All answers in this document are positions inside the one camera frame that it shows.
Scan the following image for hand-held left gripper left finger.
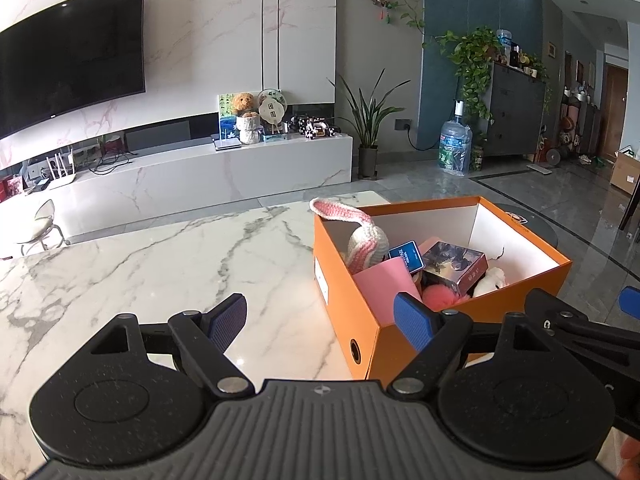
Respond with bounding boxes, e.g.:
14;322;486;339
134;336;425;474
88;293;255;397

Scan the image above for white chair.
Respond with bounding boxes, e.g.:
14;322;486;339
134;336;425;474
15;199;72;257

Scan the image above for dark grey cabinet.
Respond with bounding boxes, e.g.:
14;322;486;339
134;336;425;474
481;60;549;159

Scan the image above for black cables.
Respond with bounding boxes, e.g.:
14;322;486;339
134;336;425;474
90;151;137;176

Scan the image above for small white plush toy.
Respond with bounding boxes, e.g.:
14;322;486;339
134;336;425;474
472;266;507;299

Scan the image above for brown cardboard carton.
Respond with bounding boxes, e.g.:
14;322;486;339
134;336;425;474
610;147;640;196

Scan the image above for orange cardboard box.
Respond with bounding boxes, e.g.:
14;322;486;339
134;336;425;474
313;196;572;382

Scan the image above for tall potted floor plant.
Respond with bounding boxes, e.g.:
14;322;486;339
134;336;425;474
327;74;411;180

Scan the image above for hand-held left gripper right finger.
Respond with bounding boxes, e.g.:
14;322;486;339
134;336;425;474
388;291;548;397

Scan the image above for round decorative fan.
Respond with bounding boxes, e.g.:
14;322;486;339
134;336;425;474
257;88;289;136

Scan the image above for pink paper sheet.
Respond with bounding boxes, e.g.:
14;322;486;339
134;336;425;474
352;257;424;312

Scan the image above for blue card box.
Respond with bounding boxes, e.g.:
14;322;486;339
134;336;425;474
388;240;426;274

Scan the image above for person's right hand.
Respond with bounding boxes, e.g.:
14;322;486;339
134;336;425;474
620;437;640;480

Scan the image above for brown teddy in white pot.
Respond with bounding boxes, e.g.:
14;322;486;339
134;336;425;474
230;91;264;145

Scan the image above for red gift box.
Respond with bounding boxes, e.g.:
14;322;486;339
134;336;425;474
0;175;27;202

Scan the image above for trailing pothos plant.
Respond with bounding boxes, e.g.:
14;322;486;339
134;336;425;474
422;27;507;122

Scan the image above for large water bottle with pump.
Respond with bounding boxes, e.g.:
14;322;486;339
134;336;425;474
438;97;474;177

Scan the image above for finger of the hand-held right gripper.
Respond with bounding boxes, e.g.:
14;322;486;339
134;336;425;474
523;287;640;362
618;286;640;319

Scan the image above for white wifi router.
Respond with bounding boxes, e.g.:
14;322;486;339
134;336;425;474
45;152;77;190

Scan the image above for brown wooden door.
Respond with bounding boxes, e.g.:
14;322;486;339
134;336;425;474
602;55;630;159

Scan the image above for panda figurine set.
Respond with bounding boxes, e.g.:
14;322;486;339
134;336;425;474
291;115;342;139

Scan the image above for black flat screen television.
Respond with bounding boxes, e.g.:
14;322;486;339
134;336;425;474
0;0;147;141

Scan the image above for small canvas painting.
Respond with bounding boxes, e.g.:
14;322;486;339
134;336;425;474
217;92;252;141

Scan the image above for black round stool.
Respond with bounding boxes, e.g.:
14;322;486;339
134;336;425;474
492;203;562;262

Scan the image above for white pink crochet bunny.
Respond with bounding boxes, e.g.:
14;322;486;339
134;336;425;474
309;197;390;275

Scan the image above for illustrated grey card box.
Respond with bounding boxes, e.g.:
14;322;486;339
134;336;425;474
421;241;489;297

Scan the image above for pink fluffy plush toy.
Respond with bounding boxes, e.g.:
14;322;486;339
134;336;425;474
421;283;472;312

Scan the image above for white marble television cabinet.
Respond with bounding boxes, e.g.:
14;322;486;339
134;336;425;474
0;132;354;247

